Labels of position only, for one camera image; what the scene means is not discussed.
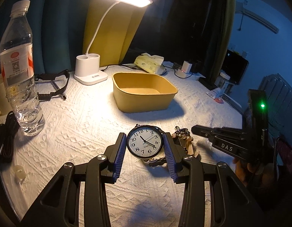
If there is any white dial silver wristwatch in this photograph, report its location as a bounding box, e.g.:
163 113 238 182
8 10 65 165
126 124 166 167

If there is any person's right hand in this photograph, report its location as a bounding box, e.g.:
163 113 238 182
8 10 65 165
233 158 278 188

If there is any red round lid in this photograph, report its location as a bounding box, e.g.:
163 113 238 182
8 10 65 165
214 97 224 104

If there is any white tube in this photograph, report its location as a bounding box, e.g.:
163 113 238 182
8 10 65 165
206 88 223 99

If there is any white jar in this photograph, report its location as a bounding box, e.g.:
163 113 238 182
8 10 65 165
215 72 230 92

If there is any white bottle cap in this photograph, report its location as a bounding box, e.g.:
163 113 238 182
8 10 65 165
13 165 26 181

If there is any white power strip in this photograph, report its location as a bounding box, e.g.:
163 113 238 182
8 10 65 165
175 69 204 80

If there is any white charger block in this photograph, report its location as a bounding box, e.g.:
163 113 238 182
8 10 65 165
181 61 192 74

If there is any black monitor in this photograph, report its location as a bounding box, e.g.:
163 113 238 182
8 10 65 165
221 50 249 85

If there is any white textured tablecloth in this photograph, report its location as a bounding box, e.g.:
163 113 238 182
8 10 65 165
0 61 244 227

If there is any yellow tissue pack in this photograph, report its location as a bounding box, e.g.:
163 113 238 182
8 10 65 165
134 53 165 75

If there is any white desk lamp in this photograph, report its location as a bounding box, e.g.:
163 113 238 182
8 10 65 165
74 0 152 86

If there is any yellow curtain panel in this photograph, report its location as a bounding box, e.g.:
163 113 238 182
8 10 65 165
82 0 147 67

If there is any clear plastic water bottle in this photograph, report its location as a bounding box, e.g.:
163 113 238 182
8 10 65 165
0 0 45 136

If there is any black cable bundle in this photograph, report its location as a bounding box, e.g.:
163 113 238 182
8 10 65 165
0 111 20 164

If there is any black lamp cable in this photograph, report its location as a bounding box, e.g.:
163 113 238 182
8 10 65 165
101 63 143 72

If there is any wall air conditioner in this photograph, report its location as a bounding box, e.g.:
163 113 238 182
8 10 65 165
235 2 279 34

